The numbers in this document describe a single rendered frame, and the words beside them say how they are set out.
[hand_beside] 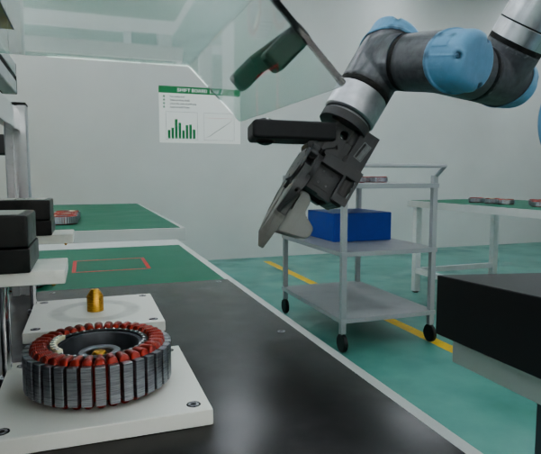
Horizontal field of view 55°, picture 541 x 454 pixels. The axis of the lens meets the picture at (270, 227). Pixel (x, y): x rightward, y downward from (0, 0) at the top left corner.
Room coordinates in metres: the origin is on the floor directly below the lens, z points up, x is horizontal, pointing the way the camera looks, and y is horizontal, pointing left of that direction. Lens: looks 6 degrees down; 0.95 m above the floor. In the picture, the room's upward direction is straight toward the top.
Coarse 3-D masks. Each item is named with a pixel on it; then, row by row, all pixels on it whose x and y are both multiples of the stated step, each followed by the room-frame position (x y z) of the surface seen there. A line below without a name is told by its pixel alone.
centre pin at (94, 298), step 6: (96, 288) 0.64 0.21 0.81; (90, 294) 0.63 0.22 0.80; (96, 294) 0.63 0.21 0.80; (102, 294) 0.64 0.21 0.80; (90, 300) 0.63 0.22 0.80; (96, 300) 0.63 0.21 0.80; (102, 300) 0.63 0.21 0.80; (90, 306) 0.63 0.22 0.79; (96, 306) 0.63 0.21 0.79; (102, 306) 0.63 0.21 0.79; (90, 312) 0.63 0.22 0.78; (96, 312) 0.63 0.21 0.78
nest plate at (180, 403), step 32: (192, 384) 0.40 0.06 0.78; (0, 416) 0.35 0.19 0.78; (32, 416) 0.35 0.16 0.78; (64, 416) 0.35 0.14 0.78; (96, 416) 0.35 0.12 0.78; (128, 416) 0.35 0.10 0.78; (160, 416) 0.35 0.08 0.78; (192, 416) 0.35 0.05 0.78; (0, 448) 0.31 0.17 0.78; (32, 448) 0.32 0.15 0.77
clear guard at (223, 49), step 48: (0, 0) 0.35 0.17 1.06; (48, 0) 0.35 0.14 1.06; (96, 0) 0.35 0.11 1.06; (144, 0) 0.35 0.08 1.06; (192, 0) 0.35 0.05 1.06; (240, 0) 0.35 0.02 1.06; (0, 48) 0.48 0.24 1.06; (48, 48) 0.48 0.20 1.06; (96, 48) 0.48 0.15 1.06; (144, 48) 0.48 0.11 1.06; (192, 48) 0.48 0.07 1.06; (240, 48) 0.42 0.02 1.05; (288, 48) 0.36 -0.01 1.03; (240, 96) 0.51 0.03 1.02; (288, 96) 0.42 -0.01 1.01
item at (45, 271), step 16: (0, 224) 0.36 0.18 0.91; (16, 224) 0.36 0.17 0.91; (32, 224) 0.40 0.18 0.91; (0, 240) 0.36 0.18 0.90; (16, 240) 0.36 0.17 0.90; (32, 240) 0.39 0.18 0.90; (0, 256) 0.35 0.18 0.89; (16, 256) 0.36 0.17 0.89; (32, 256) 0.38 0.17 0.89; (0, 272) 0.35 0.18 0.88; (16, 272) 0.36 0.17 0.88; (32, 272) 0.36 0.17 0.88; (48, 272) 0.37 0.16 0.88; (64, 272) 0.37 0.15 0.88
